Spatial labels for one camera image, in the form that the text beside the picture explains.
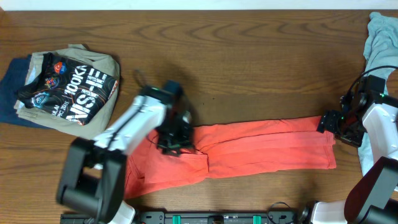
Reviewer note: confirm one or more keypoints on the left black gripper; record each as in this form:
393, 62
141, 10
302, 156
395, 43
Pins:
173, 145

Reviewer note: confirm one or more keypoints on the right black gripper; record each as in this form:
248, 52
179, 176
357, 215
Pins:
328, 121

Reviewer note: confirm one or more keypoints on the red printed t-shirt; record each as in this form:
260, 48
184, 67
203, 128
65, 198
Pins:
230, 150

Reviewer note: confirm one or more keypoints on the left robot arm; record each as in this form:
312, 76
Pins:
93, 176

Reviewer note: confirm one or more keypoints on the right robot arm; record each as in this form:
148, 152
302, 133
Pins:
370, 200

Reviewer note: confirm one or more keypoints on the beige folded garment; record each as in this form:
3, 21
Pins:
98, 124

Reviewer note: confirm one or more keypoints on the grey t-shirt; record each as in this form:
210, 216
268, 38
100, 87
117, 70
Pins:
380, 49

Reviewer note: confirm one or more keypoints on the black printed folded shirt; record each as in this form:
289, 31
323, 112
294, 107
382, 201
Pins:
68, 89

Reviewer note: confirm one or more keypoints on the navy folded garment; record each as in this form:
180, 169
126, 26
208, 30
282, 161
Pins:
14, 79

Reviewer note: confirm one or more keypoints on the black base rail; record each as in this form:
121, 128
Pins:
276, 214

